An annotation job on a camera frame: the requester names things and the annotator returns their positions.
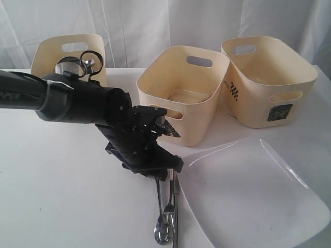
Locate steel knife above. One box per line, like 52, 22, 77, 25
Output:
172, 175, 179, 248

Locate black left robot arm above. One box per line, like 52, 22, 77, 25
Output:
1, 71, 184, 180

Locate cream bin with square mark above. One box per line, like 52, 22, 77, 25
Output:
221, 36, 318, 129

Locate steel fork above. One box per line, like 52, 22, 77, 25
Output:
163, 169, 174, 232

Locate cream bin with triangle mark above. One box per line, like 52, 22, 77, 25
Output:
137, 45, 230, 147

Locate cream bin with circle mark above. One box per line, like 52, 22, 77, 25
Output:
30, 33, 108, 87

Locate black cable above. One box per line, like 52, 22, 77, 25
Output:
58, 50, 105, 83

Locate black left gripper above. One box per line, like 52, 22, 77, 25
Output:
96, 125, 184, 180

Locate steel spoon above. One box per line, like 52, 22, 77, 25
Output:
154, 178, 172, 245

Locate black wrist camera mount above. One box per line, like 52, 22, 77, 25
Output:
131, 105, 180, 138

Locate steel mug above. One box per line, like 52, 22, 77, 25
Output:
54, 56, 96, 78

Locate white square plate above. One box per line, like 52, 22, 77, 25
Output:
177, 137, 330, 247

